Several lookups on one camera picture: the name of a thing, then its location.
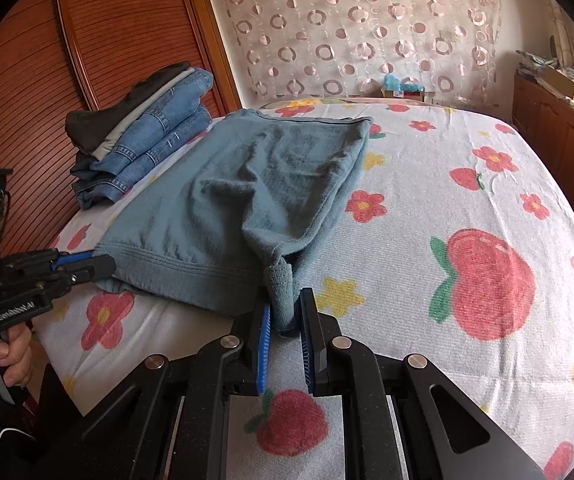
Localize bright floral blanket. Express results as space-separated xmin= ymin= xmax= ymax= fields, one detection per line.
xmin=259 ymin=96 xmax=435 ymax=112

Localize flower and strawberry bed sheet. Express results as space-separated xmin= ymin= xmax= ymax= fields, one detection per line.
xmin=37 ymin=95 xmax=574 ymax=480

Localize black folded pants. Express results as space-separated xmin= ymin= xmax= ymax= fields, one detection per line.
xmin=65 ymin=61 xmax=193 ymax=154

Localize circle pattern curtain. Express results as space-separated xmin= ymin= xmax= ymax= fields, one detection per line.
xmin=206 ymin=0 xmax=502 ymax=104

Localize small cardboard box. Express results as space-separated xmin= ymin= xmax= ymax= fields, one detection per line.
xmin=381 ymin=83 xmax=426 ymax=101

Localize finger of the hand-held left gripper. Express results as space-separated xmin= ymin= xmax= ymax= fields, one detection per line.
xmin=14 ymin=254 xmax=116 ymax=297
xmin=7 ymin=249 xmax=98 ymax=272

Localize open cardboard box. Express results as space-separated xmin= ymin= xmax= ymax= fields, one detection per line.
xmin=542 ymin=66 xmax=574 ymax=104

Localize teal denim shorts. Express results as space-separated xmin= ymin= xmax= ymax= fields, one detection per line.
xmin=94 ymin=109 xmax=374 ymax=337

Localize wooden louvered wardrobe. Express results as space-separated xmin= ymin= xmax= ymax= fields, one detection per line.
xmin=0 ymin=0 xmax=244 ymax=257

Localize blue folded jeans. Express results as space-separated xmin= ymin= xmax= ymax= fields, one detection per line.
xmin=92 ymin=69 xmax=216 ymax=174
xmin=71 ymin=107 xmax=213 ymax=211

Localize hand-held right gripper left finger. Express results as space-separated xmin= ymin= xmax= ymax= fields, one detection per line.
xmin=32 ymin=300 xmax=273 ymax=480

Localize long wooden cabinet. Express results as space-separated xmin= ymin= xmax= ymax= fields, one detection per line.
xmin=511 ymin=72 xmax=574 ymax=242

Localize white cord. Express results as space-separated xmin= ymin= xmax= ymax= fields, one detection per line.
xmin=0 ymin=427 xmax=24 ymax=450

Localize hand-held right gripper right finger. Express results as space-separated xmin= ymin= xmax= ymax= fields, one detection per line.
xmin=298 ymin=287 xmax=550 ymax=480

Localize grey folded pants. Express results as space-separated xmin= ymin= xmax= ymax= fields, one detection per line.
xmin=92 ymin=67 xmax=196 ymax=159

